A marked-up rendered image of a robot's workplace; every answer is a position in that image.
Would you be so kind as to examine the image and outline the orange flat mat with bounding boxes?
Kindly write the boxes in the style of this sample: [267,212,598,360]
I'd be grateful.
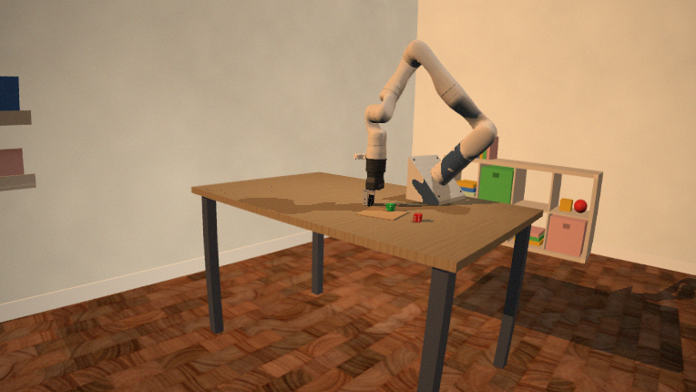
[356,207,408,221]

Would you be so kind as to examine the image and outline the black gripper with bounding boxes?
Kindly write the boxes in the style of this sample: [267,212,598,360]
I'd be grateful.
[353,145,387,206]

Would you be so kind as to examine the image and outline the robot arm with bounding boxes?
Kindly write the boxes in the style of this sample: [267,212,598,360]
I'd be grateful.
[364,39,497,186]

